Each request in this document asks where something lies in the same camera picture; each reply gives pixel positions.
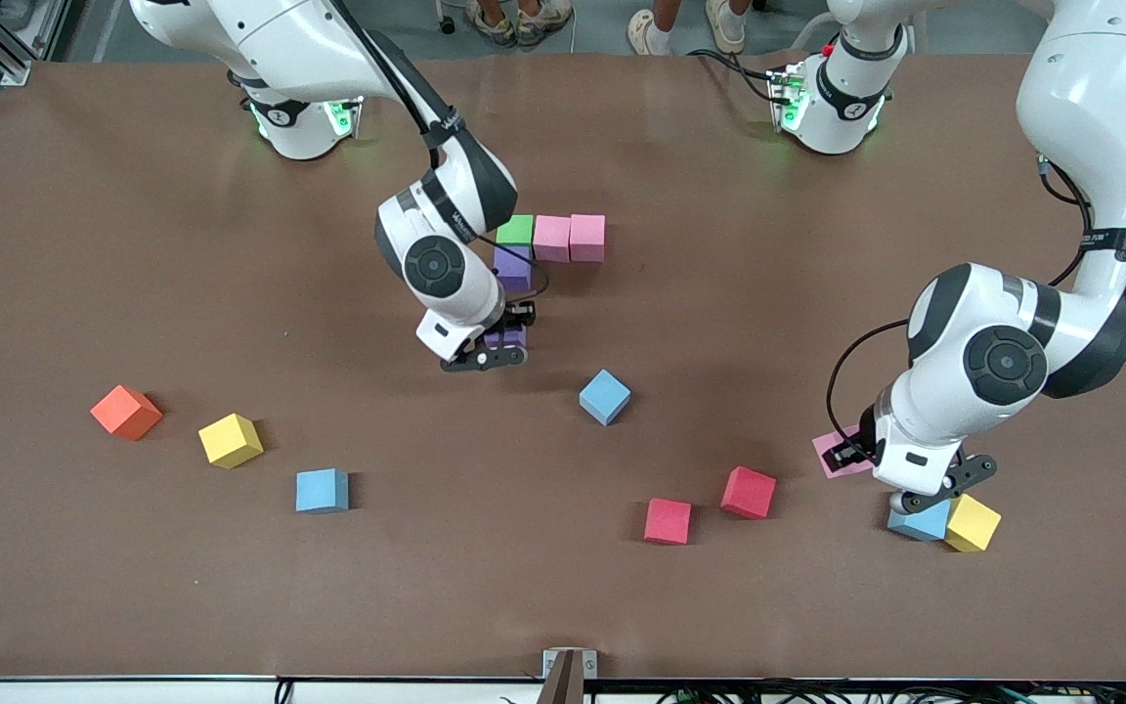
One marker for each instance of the yellow foam block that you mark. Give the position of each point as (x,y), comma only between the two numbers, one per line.
(230,440)
(974,525)

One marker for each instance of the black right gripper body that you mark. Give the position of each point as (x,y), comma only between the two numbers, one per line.
(518,317)

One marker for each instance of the metal clamp bracket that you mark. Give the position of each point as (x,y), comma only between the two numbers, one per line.
(568,680)

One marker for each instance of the orange foam block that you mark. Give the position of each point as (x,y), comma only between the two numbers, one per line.
(125,411)

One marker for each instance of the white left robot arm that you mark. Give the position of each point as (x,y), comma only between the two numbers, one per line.
(998,362)

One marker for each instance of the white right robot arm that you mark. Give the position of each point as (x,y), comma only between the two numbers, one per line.
(446,264)

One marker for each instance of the blue foam block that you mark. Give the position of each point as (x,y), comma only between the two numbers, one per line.
(925,525)
(322,490)
(604,396)

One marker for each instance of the green foam block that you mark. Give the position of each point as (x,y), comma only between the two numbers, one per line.
(515,230)

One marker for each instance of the red foam block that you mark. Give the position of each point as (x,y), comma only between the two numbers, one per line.
(748,492)
(668,520)

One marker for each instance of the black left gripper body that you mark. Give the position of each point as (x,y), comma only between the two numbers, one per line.
(854,454)

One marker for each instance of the purple foam block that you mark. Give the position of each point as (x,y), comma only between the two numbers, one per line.
(509,339)
(514,266)

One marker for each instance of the brown paper table cover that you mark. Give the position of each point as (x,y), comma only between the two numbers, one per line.
(524,587)

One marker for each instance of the pink foam block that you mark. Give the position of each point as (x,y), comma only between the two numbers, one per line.
(552,239)
(587,238)
(829,469)

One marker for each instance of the grey sneaker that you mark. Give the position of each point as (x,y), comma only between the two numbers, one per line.
(495,27)
(543,24)

